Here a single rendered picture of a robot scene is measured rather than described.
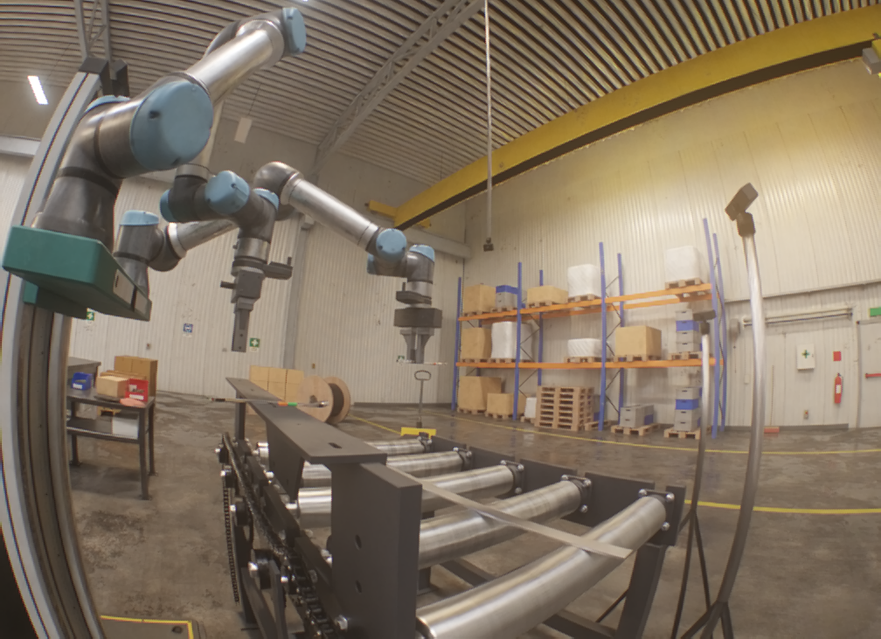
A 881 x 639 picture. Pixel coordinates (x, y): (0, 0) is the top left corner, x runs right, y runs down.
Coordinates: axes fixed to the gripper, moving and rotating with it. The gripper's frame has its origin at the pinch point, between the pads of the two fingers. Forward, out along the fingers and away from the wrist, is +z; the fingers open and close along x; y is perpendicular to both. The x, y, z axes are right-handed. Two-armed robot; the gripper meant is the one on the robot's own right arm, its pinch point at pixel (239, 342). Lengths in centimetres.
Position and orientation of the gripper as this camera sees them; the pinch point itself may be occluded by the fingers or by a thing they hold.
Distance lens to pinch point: 76.9
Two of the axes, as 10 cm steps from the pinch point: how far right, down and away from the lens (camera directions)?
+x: 6.0, -1.0, -7.9
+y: -8.0, -1.5, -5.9
